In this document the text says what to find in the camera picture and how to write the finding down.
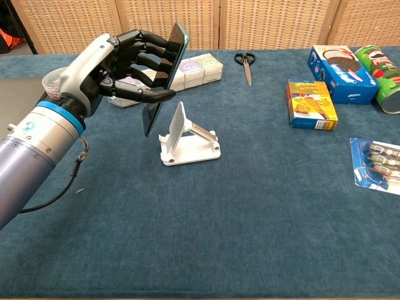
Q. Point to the wrapped pack of pastel boxes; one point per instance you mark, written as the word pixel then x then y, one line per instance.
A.
pixel 200 69

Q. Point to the clear jar of binder clips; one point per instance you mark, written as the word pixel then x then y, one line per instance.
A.
pixel 51 85

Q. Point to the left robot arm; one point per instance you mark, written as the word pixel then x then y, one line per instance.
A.
pixel 31 150

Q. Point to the white folding phone stand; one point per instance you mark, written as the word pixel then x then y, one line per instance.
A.
pixel 190 150

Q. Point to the blue blister pack of clips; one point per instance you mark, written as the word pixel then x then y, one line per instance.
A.
pixel 378 165

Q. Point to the blue velvet table cover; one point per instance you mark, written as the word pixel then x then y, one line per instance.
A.
pixel 218 218

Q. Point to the grey laptop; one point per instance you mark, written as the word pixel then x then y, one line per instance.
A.
pixel 15 93

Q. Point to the blue Oreo cookie box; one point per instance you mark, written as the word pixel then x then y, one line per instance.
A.
pixel 343 78

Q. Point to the wicker folding screen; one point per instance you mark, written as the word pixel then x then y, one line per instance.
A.
pixel 250 22

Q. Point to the orange and black object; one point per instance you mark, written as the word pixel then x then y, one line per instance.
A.
pixel 11 40

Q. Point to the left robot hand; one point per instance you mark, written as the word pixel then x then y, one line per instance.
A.
pixel 87 68

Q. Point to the black smartphone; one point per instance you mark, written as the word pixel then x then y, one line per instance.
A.
pixel 152 117

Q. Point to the green Pringles can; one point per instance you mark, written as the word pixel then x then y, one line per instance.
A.
pixel 386 81

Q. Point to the orange and blue snack box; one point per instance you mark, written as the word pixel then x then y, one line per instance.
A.
pixel 312 106

